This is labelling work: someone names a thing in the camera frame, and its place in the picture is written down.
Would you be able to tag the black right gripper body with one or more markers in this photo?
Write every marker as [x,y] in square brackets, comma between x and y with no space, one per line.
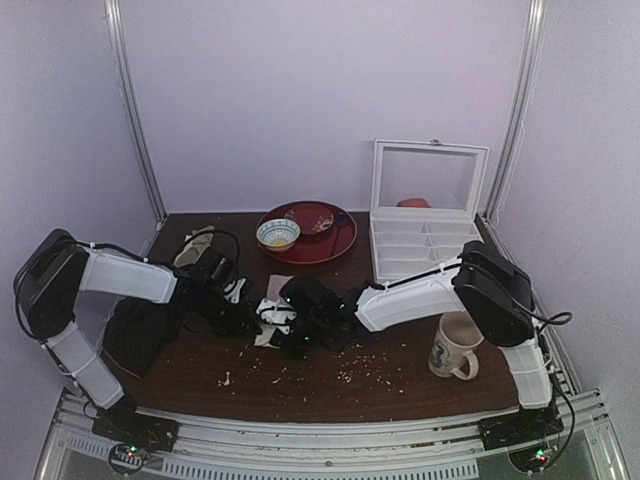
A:
[288,335]

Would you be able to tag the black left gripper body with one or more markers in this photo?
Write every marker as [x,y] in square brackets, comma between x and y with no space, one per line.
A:
[233,315]

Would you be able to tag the pink and cream underwear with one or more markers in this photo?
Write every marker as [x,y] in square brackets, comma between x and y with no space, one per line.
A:
[275,285]

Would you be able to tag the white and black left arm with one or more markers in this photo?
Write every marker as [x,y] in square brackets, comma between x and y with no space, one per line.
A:
[154,301]

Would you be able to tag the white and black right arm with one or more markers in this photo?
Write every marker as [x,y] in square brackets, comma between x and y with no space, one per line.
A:
[495,293]

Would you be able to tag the beige crumpled cloth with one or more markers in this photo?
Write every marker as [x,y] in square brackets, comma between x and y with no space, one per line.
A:
[194,246]

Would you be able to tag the red round lacquer tray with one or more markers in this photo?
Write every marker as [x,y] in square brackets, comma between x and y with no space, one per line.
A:
[313,249]

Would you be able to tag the black striped garment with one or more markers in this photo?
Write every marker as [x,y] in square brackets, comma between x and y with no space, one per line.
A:
[136,332]

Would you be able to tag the yellow and blue patterned bowl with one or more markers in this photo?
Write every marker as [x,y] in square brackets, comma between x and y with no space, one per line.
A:
[278,235]

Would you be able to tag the small red floral dish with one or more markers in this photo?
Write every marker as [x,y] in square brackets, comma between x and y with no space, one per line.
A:
[312,220]

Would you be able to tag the beige mug with blue design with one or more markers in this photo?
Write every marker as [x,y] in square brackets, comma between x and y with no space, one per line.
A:
[453,349]

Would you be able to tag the red object behind box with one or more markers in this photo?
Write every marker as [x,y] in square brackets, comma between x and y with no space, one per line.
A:
[413,203]

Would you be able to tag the white compartment box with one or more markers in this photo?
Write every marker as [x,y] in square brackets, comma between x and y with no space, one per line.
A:
[408,241]

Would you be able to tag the aluminium front rail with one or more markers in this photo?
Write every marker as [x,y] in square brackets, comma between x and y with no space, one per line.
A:
[439,448]

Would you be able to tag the left aluminium frame post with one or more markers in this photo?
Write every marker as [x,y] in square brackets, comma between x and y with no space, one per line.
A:
[118,44]

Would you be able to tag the aluminium frame post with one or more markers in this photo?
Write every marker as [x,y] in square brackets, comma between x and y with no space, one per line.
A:
[118,44]
[515,130]

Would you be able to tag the right aluminium frame post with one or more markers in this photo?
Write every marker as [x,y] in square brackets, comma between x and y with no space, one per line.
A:
[515,130]

